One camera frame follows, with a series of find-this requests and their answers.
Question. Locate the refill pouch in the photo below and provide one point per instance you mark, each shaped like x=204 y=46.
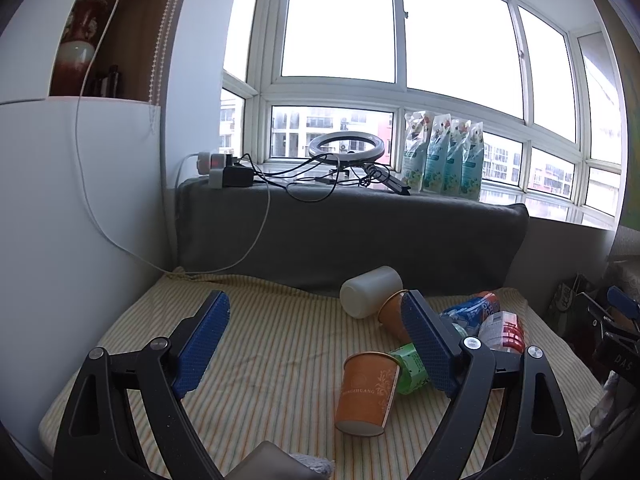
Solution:
x=459 y=131
x=473 y=162
x=436 y=154
x=418 y=134

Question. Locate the green tea bottle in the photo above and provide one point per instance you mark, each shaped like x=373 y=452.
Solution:
x=413 y=375

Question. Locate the orange paper cup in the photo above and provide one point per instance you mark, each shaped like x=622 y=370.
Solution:
x=367 y=394
x=389 y=316

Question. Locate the white cabinet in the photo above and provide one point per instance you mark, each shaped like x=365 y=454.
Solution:
x=85 y=191

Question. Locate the blue label bottle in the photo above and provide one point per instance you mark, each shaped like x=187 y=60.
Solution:
x=471 y=314

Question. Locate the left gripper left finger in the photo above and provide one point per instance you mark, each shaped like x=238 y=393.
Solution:
x=98 y=437

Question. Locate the white plastic cup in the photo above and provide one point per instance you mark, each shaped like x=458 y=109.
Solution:
x=363 y=295

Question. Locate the ring light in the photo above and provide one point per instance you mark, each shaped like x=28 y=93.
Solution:
x=347 y=147

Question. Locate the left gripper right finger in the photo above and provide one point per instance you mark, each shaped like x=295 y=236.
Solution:
x=533 y=436

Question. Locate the red label large bottle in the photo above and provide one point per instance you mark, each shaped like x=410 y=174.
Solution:
x=502 y=331

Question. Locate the black tripod stand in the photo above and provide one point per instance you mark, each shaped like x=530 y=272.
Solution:
x=374 y=173

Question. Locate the orange paper cup far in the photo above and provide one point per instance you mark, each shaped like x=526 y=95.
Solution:
x=389 y=316

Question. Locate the grey sofa backrest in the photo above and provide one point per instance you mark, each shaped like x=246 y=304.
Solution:
x=316 y=237

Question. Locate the orange paper cup near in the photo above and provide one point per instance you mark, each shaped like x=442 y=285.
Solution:
x=367 y=394

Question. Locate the power strip with adapters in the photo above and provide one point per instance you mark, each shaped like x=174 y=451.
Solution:
x=222 y=172

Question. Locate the red white vase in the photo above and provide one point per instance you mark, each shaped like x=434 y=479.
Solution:
x=81 y=35

